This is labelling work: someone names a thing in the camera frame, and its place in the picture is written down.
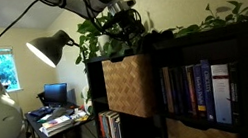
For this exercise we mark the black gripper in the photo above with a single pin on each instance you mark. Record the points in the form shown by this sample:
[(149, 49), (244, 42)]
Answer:
[(129, 19)]

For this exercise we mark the black object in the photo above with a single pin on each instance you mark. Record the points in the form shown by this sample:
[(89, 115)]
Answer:
[(164, 35)]

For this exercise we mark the white plant pot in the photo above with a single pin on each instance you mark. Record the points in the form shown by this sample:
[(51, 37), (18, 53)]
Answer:
[(104, 43)]

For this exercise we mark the green pothos plant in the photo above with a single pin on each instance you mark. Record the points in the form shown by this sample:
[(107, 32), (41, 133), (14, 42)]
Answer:
[(88, 26)]

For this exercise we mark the tan book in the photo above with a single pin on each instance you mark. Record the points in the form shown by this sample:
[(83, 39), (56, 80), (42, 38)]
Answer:
[(168, 88)]

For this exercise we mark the dark book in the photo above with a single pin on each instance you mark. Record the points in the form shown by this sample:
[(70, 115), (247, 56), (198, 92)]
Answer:
[(175, 90), (115, 129), (184, 91)]

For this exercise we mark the reddish brown book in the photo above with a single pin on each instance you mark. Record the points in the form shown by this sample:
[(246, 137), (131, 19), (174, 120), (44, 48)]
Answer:
[(192, 91)]

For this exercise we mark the blue Modern Digital textbook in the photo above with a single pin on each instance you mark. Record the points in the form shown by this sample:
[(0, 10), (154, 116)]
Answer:
[(199, 90)]

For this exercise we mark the blue Circuits textbook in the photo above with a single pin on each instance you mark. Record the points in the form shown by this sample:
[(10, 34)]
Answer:
[(208, 92)]

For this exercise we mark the grey desk lamp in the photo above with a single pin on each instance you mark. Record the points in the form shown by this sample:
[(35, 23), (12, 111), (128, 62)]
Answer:
[(48, 48)]

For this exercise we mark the blue book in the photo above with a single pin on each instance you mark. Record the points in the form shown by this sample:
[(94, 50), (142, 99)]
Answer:
[(106, 126), (119, 132)]

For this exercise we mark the red book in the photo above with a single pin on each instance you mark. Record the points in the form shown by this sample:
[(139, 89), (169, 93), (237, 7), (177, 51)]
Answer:
[(101, 125)]

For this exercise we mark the small colourful box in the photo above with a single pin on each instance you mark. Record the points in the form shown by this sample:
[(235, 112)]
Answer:
[(78, 114)]

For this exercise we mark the white book maroon band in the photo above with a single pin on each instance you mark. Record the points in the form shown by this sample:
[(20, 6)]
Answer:
[(222, 96)]

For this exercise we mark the black laptop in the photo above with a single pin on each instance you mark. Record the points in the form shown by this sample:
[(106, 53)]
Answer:
[(55, 94)]

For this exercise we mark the black book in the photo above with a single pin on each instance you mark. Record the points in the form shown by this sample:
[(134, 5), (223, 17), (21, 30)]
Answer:
[(236, 94)]

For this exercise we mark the colourful cover book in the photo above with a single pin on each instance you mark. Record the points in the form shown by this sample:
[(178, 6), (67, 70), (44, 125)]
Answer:
[(57, 121)]

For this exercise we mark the dark blue cloth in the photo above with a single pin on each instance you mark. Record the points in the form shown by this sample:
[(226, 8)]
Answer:
[(41, 111)]

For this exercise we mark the thick white book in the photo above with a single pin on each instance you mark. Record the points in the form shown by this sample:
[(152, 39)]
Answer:
[(58, 130)]

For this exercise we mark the white framed window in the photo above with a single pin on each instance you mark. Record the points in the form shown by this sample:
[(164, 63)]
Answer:
[(4, 70)]

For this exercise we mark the dark desk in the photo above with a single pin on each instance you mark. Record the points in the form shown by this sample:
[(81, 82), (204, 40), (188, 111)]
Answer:
[(38, 131)]

